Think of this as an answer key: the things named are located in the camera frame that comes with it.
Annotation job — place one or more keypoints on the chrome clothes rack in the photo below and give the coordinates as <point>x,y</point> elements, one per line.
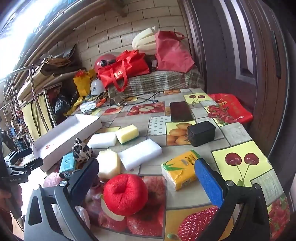
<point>33,85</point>

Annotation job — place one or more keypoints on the plaid blanket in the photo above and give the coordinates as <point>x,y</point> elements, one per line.
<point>157,81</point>

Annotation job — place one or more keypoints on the pink plush item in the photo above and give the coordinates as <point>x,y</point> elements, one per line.
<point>52,180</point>

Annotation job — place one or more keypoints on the black box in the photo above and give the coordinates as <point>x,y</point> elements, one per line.
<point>201,134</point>

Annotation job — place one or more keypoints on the white power bank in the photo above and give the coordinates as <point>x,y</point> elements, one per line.
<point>89,107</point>

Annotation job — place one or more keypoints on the yellow bag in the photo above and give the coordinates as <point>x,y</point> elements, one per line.
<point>82,83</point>

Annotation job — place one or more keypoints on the dark wooden door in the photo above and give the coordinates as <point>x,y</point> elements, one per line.
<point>231,58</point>

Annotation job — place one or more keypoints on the black smartphone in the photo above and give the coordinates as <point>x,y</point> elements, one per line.
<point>181,111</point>

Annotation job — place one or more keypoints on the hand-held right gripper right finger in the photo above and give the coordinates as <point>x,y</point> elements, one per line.
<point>208,183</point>

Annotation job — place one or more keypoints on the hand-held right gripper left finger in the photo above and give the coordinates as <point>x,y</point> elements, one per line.
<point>85,174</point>

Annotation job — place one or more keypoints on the yellow and green sponge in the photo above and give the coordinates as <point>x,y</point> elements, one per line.
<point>127,134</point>

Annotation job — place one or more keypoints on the black plastic bag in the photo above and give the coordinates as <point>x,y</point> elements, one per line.
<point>61,103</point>

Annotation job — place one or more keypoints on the bundle of bamboo poles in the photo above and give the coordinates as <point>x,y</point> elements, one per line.
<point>69,25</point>

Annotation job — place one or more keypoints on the stack of wooden boards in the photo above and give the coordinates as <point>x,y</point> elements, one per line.
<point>46,77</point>

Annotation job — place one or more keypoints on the white helmet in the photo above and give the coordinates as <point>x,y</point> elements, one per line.
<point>97,87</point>

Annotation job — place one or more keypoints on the yellow tissue pack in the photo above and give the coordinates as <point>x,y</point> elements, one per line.
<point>180,169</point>

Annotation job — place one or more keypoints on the fruit print tablecloth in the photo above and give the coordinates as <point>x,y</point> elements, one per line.
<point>231,136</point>

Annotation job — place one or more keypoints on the white foam sponge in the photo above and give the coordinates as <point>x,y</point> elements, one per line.
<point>138,153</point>
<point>101,141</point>

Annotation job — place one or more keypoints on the red plastic bag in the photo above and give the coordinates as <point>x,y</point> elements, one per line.
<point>231,109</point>

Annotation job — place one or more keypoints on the cream foam strips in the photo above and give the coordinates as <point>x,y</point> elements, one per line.
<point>145,41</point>

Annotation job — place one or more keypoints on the yellow curtain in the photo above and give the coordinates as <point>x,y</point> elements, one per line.
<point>37,111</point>

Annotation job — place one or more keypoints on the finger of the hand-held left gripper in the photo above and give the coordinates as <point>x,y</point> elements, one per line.
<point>32,163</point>
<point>23,154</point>

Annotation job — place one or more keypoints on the red tote bag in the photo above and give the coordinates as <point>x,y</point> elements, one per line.
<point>124,67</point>

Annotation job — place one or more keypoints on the red plush apple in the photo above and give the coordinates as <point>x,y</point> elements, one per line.
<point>124,192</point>

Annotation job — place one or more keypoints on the white metal shelf rack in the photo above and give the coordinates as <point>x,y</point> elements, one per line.
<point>47,97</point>

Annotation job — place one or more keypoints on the red helmet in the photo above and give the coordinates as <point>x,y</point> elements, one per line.
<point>101,62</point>

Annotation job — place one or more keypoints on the red cloth bag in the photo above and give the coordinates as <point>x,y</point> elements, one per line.
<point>173,53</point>

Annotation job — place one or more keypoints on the white cardboard box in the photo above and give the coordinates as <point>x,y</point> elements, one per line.
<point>69,132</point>

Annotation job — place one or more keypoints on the brown folded bags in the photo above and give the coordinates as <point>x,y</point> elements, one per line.
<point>60,63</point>

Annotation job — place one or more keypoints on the teal tissue pack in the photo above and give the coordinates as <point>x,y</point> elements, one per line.
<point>67,163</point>

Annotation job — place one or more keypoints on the cream foam chunk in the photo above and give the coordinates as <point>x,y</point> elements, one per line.
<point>108,164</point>

